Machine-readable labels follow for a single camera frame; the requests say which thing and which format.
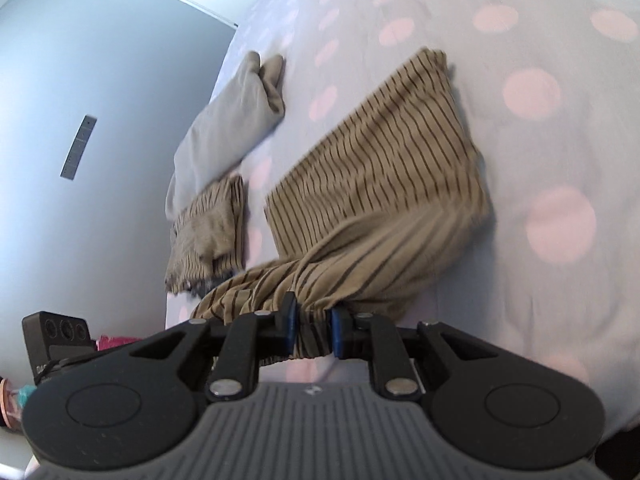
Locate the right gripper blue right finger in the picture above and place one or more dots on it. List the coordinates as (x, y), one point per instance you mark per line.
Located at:
(375, 339)

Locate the folded olive striped garment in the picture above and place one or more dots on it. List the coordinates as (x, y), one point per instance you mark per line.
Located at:
(207, 239)

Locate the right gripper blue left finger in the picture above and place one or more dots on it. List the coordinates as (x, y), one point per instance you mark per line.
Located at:
(242, 347)

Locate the grey wall switch panel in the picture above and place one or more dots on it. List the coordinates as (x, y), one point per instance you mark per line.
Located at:
(78, 147)

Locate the olive striped pants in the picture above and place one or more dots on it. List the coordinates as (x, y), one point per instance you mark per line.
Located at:
(373, 213)

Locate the folded beige sweater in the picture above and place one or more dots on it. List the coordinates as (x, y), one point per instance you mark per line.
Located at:
(227, 129)

